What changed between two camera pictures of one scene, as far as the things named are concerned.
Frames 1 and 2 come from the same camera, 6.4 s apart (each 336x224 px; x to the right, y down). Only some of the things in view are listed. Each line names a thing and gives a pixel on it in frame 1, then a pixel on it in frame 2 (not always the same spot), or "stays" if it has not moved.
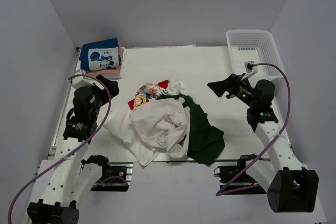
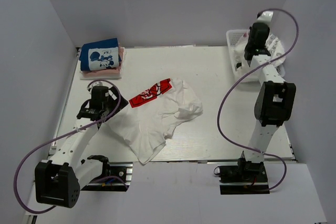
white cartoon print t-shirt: x=149 y=91 -> x=274 y=47
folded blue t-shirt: x=100 y=55 stays
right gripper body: x=242 y=91 -> x=248 y=45
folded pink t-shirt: x=115 y=71 stays
